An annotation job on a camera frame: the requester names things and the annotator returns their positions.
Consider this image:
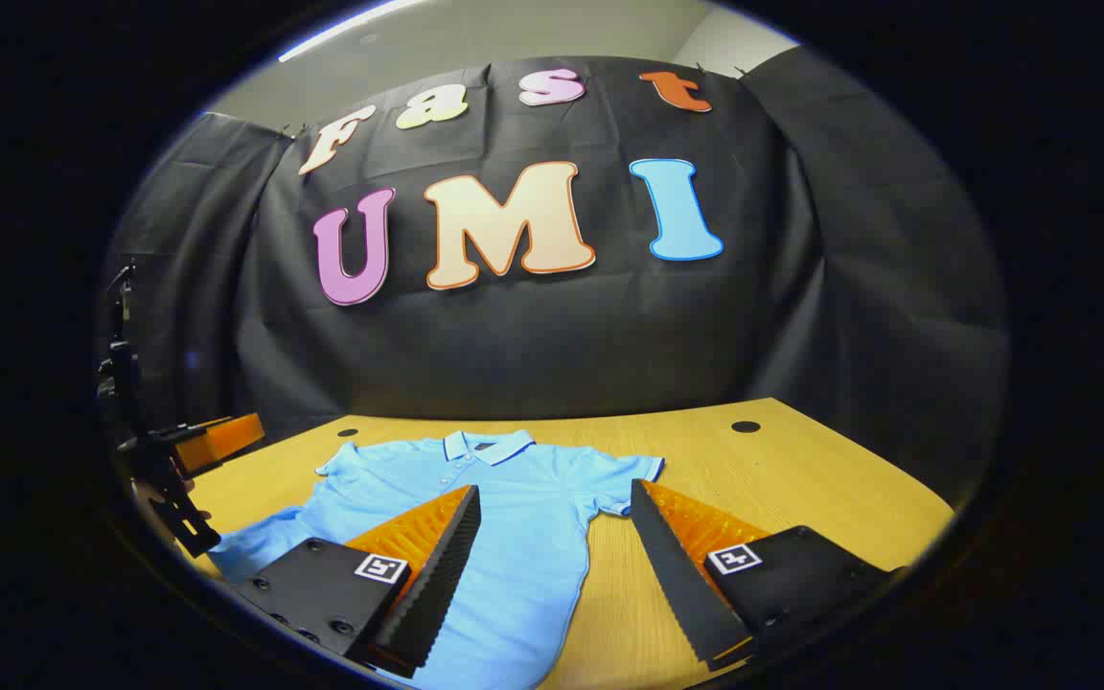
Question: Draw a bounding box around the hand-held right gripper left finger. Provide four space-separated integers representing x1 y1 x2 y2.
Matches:
226 484 482 679

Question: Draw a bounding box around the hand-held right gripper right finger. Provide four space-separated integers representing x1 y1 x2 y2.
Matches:
631 479 908 672

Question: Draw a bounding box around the light blue T-shirt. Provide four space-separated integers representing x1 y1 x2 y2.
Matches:
207 429 665 690

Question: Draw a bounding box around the black backdrop cloth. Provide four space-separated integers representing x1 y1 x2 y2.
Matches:
97 46 1011 499

